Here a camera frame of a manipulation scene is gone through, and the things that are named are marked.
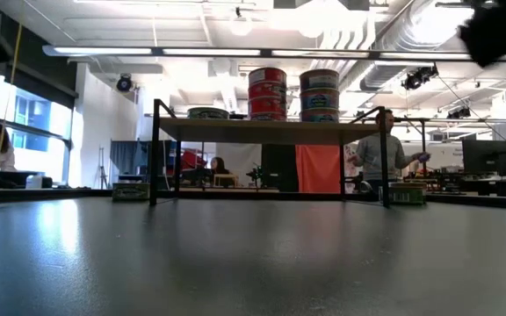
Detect red fabric item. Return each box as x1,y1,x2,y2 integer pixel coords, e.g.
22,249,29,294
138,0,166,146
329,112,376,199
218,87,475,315
180,149,208,171

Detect overhead LED light bar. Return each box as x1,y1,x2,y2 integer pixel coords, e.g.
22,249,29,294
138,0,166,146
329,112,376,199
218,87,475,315
41,43,506,62

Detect yellow cable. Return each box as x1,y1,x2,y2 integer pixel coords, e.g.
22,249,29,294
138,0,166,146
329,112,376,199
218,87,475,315
0,24,24,176

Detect dark blue curtain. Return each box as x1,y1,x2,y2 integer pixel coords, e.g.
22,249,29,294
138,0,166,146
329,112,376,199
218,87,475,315
110,140,151,177

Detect black round ceiling speaker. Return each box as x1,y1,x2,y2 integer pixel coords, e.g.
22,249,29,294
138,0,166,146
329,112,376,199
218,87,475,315
115,73,134,93

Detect green label can gold lid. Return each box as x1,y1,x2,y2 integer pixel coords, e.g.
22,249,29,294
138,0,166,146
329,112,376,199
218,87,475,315
387,182,428,205
112,182,150,203

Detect red label seafood can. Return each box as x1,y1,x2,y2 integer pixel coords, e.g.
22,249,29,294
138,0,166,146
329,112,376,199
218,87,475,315
249,111,287,122
248,67,288,85
248,97,288,114
248,83,288,100

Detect cluttered background workbench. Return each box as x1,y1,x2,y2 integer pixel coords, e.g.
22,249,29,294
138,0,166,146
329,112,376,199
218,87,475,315
404,173,506,198

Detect black background rig frame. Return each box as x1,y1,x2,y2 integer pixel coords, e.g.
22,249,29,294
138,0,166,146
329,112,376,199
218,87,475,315
388,116,506,197

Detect black panel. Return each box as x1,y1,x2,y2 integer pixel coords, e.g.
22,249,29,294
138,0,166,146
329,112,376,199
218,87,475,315
260,143,299,193

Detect white globe ceiling lamp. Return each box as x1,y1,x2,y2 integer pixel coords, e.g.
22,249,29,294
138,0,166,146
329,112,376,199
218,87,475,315
228,12,254,37

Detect large window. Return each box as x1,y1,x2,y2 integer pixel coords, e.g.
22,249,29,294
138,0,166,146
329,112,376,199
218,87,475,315
0,74,75,188

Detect white fabric panel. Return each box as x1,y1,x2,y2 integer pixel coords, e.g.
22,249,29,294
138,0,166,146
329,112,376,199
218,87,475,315
215,143,263,188

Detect silver ventilation duct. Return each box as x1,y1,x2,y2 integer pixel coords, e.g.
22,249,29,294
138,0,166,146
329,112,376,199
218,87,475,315
338,0,476,93

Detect orange fabric panel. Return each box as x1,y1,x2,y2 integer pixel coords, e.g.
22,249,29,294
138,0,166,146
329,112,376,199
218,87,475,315
295,144,343,194

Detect wooden shelf black legs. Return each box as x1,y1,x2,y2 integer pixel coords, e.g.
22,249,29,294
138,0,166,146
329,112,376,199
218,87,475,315
149,98,391,210

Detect black table mat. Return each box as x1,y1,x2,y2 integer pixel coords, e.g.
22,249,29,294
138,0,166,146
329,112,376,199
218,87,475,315
0,196,506,316

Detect green label can silver lid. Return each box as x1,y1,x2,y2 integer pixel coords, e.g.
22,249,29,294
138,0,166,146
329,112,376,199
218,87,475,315
186,106,230,120

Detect black ceiling spotlight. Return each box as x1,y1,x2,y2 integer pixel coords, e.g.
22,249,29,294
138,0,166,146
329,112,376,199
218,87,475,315
445,105,473,120
401,64,439,91

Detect black background monitor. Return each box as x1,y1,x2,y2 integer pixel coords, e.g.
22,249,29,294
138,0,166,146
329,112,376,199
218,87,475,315
462,139,506,177

